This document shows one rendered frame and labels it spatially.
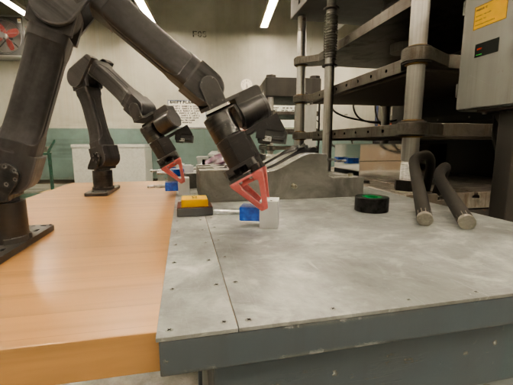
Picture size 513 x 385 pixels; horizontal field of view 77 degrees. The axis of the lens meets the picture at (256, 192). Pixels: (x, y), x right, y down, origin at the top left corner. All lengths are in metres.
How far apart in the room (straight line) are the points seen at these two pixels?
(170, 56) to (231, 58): 7.72
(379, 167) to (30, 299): 1.54
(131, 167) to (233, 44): 3.73
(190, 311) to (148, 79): 8.11
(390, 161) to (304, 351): 1.48
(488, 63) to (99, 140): 1.24
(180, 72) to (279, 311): 0.43
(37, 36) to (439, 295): 0.64
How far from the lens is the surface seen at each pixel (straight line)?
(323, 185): 0.98
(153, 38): 0.62
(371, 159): 1.69
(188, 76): 0.61
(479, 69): 1.28
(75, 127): 8.77
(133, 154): 7.46
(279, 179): 0.93
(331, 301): 0.36
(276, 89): 5.48
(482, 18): 1.32
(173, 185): 1.05
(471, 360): 0.50
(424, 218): 0.72
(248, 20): 8.59
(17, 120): 0.61
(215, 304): 0.35
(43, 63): 0.62
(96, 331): 0.34
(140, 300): 0.38
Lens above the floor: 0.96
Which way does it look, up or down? 9 degrees down
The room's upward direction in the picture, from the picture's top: straight up
